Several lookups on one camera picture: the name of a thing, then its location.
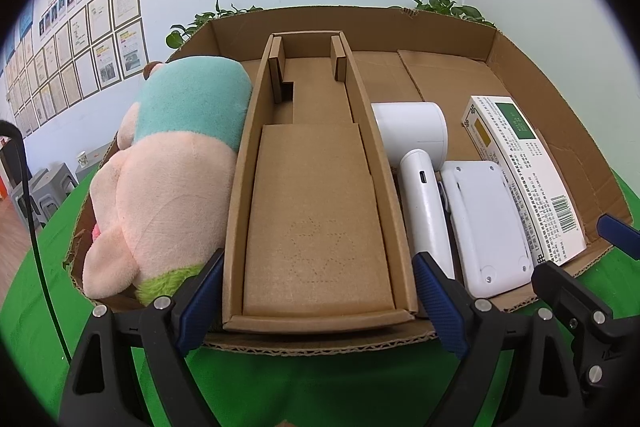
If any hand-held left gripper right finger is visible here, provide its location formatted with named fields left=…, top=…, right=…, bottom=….
left=412, top=251, right=591, bottom=427

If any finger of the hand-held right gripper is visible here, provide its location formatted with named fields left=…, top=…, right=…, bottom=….
left=597, top=214, right=640, bottom=260
left=531, top=261, right=640, bottom=400

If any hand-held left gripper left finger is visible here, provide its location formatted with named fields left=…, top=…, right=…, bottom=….
left=59, top=248, right=225, bottom=427

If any white plastic device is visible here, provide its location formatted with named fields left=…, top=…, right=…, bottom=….
left=440, top=160, right=535, bottom=299

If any pink pig plush toy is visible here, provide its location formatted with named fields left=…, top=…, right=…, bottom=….
left=82, top=56, right=253, bottom=307

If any white and green medicine box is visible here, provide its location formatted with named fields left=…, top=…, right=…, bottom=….
left=460, top=95, right=587, bottom=266

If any long brown cardboard box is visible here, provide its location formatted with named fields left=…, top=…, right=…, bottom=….
left=221, top=29, right=418, bottom=334

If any white hair dryer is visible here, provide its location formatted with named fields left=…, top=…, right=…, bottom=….
left=371, top=102, right=457, bottom=280

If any large cardboard box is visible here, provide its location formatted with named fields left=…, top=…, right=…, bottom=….
left=62, top=6, right=635, bottom=358

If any green tablecloth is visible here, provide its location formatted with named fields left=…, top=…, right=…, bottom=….
left=0, top=167, right=640, bottom=427

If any bushy potted green plant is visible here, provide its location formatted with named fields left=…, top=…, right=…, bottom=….
left=166, top=0, right=264, bottom=50

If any small potted green plant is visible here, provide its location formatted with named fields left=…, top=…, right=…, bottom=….
left=389, top=0, right=496, bottom=28

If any black cable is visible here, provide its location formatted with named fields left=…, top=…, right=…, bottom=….
left=0, top=120, right=73, bottom=363

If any group of framed wall certificates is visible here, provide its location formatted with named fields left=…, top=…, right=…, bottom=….
left=2, top=0, right=150, bottom=135

